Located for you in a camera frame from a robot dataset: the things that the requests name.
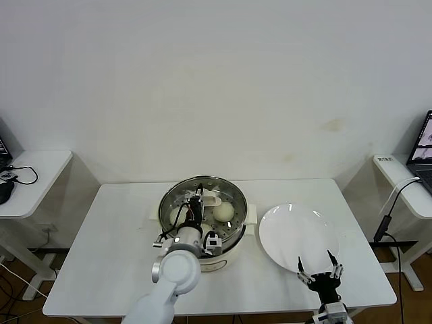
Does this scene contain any black mouse cable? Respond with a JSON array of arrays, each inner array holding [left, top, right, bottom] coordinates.
[[6, 164, 38, 186]]

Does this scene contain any black laptop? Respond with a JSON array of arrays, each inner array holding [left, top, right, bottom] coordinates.
[[0, 116, 14, 166], [406, 109, 432, 196]]

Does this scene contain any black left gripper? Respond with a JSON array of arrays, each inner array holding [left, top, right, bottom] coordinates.
[[187, 183, 205, 228]]

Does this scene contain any cream electric cooker base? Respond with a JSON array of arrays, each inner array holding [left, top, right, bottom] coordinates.
[[161, 221, 257, 276]]

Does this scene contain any stainless steel steamer basket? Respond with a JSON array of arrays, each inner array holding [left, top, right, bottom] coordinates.
[[148, 174, 259, 252]]

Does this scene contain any white round plate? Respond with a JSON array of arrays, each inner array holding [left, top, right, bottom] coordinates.
[[259, 202, 340, 275]]

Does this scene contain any black flat floor bar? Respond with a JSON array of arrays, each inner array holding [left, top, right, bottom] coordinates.
[[367, 239, 419, 250]]

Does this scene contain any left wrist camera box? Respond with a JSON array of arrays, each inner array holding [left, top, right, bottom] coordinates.
[[204, 235, 224, 257]]

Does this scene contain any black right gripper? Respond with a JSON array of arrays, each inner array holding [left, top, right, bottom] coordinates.
[[296, 249, 345, 298]]

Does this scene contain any black laptop power cable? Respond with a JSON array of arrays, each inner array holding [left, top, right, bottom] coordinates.
[[373, 178, 422, 324]]

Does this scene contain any white laptop cable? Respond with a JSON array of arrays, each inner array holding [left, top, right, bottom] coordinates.
[[378, 175, 422, 216]]

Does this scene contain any black computer mouse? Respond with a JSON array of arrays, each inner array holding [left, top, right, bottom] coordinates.
[[0, 182, 15, 205]]

